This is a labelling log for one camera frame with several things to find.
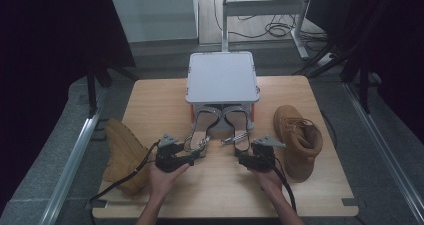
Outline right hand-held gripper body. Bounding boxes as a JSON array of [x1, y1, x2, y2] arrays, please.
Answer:
[[245, 135, 287, 173]]

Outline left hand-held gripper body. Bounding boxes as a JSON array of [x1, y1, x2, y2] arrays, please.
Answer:
[[154, 133, 194, 174]]

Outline black silver-strap sandal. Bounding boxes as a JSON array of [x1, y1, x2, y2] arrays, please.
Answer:
[[221, 104, 252, 157], [182, 104, 223, 159]]

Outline tan suede boot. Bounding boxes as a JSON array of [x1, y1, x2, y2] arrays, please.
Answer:
[[102, 118, 152, 197], [273, 104, 325, 184]]

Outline white two-tier shoe rack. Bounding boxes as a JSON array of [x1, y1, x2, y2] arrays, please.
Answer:
[[185, 50, 261, 132]]

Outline person's left hand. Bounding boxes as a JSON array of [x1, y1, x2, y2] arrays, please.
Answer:
[[147, 162, 191, 203]]

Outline person's right hand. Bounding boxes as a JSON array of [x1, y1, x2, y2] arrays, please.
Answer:
[[250, 167, 285, 197]]

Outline black tripod stand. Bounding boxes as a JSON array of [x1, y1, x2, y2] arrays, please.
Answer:
[[85, 64, 142, 118], [292, 41, 374, 115]]

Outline grey partition panel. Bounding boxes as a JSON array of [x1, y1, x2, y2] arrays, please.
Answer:
[[110, 0, 200, 44]]

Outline dark curtain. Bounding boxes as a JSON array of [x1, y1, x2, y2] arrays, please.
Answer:
[[0, 0, 137, 216], [305, 0, 424, 146]]

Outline right hand-held gripper cable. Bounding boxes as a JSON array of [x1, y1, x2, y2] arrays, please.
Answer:
[[270, 154, 298, 213]]

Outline hand-held gripper cable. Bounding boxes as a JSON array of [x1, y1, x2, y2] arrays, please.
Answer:
[[87, 139, 162, 225], [270, 154, 298, 213]]

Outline left hand-held gripper cable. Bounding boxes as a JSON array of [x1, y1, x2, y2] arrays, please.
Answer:
[[87, 139, 162, 225]]

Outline aluminium rail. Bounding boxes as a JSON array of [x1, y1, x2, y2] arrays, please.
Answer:
[[344, 81, 424, 223], [37, 109, 104, 225]]

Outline black floor cables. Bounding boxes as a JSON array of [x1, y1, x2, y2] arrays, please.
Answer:
[[213, 0, 330, 53]]

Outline white metal desk frame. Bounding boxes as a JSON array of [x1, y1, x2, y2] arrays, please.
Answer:
[[220, 0, 315, 61]]

